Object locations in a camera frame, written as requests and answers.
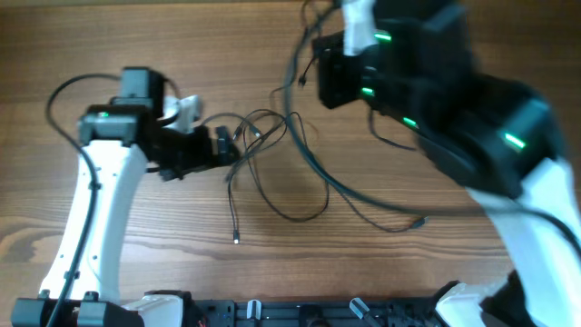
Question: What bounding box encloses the black usb cable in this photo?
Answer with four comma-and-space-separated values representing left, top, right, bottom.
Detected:
199, 108, 430, 246

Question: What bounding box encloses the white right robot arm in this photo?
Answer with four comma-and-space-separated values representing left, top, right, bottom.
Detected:
312, 1, 580, 326

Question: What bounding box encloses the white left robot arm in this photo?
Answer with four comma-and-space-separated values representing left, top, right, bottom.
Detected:
10, 67, 241, 326

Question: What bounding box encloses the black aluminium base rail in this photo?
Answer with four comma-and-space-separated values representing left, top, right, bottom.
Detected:
195, 298, 446, 327

